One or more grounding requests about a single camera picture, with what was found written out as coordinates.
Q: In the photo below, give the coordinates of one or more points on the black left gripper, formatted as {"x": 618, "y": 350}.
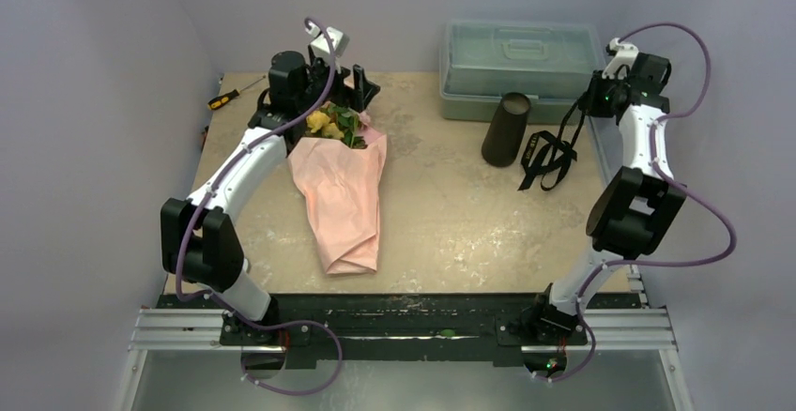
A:
{"x": 356, "y": 98}

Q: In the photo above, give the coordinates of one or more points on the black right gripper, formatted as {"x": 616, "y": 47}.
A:
{"x": 604, "y": 94}

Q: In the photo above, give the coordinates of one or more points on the pink paper flower bouquet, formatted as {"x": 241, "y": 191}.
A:
{"x": 337, "y": 167}

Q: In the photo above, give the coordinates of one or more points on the black ribbon with gold lettering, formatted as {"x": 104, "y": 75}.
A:
{"x": 548, "y": 157}

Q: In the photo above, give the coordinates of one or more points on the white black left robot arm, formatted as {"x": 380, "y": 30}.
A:
{"x": 199, "y": 242}

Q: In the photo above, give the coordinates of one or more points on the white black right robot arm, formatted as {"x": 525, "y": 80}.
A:
{"x": 637, "y": 207}

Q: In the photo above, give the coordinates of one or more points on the dark cylindrical vase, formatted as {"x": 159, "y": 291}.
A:
{"x": 504, "y": 136}

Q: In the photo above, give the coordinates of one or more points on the green translucent plastic storage box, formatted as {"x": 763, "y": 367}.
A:
{"x": 481, "y": 61}

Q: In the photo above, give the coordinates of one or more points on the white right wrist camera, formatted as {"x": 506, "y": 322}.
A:
{"x": 622, "y": 58}

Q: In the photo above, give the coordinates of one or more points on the yellow black handled screwdriver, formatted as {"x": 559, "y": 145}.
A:
{"x": 223, "y": 99}

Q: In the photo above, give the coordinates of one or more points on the aluminium rail frame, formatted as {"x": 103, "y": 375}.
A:
{"x": 462, "y": 254}

